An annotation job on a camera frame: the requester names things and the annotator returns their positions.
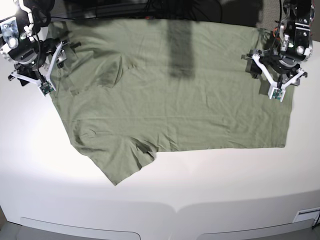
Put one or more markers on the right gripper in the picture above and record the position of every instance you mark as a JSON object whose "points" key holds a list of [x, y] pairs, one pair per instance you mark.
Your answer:
{"points": [[42, 57]]}

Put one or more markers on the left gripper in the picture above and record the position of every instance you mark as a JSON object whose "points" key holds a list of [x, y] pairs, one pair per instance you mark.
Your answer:
{"points": [[285, 67]]}

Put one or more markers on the olive green T-shirt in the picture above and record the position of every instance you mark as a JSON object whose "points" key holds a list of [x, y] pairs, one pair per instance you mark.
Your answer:
{"points": [[122, 131]]}

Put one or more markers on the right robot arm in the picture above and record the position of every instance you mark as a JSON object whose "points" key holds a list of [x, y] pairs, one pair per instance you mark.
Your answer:
{"points": [[17, 35]]}

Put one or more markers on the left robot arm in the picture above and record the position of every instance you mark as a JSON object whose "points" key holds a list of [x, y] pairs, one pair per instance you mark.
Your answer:
{"points": [[289, 44]]}

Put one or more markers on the white label sticker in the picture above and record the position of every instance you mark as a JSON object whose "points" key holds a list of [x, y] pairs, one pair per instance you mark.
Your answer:
{"points": [[304, 215]]}

